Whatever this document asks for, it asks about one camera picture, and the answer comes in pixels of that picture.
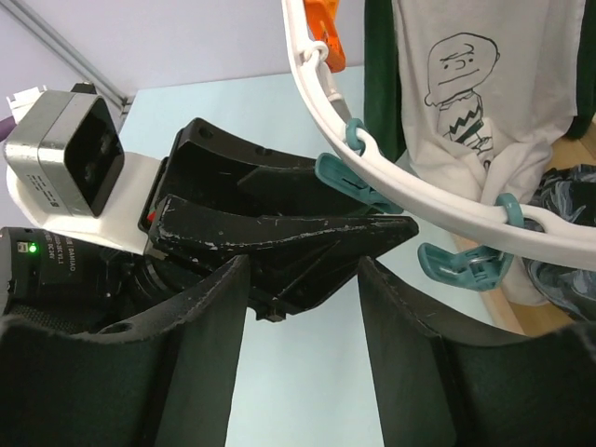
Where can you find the aluminium corner profile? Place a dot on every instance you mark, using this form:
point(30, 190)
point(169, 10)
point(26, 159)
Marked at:
point(65, 51)

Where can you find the white printed t-shirt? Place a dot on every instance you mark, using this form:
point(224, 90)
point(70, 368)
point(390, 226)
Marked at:
point(487, 88)

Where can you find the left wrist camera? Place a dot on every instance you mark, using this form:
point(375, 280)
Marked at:
point(67, 153)

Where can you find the dark green sleeve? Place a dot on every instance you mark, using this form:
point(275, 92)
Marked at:
point(382, 88)

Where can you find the teal clothespin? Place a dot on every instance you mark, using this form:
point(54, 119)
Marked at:
point(479, 269)
point(332, 171)

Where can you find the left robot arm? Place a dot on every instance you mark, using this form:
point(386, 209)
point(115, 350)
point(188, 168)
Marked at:
point(50, 271)

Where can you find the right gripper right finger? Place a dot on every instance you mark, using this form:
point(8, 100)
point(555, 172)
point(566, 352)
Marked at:
point(442, 378)

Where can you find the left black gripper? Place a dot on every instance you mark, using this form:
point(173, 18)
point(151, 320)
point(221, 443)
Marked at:
point(210, 202)

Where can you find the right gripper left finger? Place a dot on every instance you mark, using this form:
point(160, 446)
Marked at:
point(165, 377)

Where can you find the white round clip hanger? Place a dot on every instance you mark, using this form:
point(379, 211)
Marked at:
point(558, 242)

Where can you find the orange clothespin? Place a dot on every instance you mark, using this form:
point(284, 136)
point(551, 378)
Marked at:
point(320, 18)

